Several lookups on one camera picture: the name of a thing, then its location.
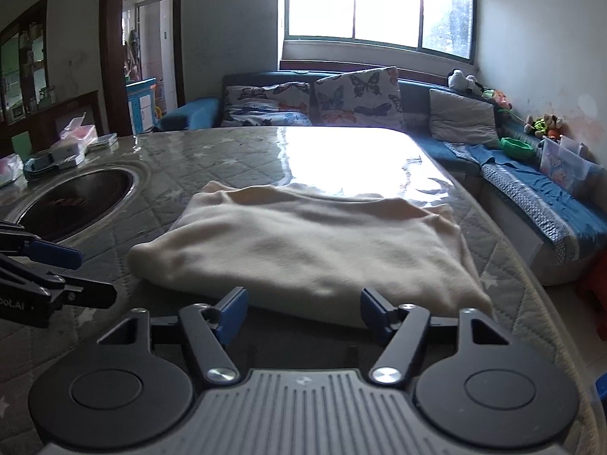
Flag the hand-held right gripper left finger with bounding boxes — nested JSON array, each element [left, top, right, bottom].
[[97, 287, 250, 384]]

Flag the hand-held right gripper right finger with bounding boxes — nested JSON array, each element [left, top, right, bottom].
[[359, 287, 512, 384]]

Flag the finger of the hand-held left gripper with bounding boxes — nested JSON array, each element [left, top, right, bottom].
[[0, 252, 117, 309], [0, 220, 85, 271]]

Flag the cream knit shirt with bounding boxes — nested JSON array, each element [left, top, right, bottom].
[[127, 181, 494, 330]]

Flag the black round inset cooktop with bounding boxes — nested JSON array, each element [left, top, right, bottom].
[[19, 168, 136, 242]]

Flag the white tissue packet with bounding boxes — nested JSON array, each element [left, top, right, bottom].
[[0, 154, 24, 188]]

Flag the white small box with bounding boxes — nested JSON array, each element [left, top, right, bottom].
[[50, 140, 88, 168]]

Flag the pink clear plastic box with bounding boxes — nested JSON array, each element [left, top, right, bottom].
[[56, 113, 98, 150]]

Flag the grey quilted star tablecloth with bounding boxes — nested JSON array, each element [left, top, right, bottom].
[[0, 126, 603, 455]]

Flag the dark wooden display cabinet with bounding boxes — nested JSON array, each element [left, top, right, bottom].
[[0, 0, 102, 159]]

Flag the blue white toy cabinet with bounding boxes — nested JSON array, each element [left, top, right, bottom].
[[126, 78, 159, 136]]

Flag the blue knitted sofa cover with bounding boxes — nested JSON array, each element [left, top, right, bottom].
[[446, 142, 607, 266]]

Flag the grey pillow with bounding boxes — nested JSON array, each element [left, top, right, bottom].
[[428, 88, 501, 149]]

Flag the blue sofa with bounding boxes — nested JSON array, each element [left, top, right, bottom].
[[152, 70, 607, 287]]

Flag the green bowl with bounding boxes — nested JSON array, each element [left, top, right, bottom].
[[500, 137, 539, 159]]

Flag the red stool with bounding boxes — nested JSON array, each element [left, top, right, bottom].
[[576, 251, 607, 309]]

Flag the clear plastic storage box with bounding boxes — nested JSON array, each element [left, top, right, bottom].
[[538, 135, 605, 200]]

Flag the panda plush toy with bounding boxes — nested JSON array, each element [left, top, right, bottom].
[[447, 69, 480, 96]]

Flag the orange green plush toy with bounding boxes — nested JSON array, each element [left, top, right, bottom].
[[483, 88, 512, 109]]

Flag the brown green plush toy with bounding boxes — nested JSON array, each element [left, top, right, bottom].
[[524, 114, 565, 139]]

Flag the window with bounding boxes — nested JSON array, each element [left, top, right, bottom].
[[277, 0, 477, 64]]

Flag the brown door frame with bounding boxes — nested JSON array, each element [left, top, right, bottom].
[[99, 0, 186, 137]]

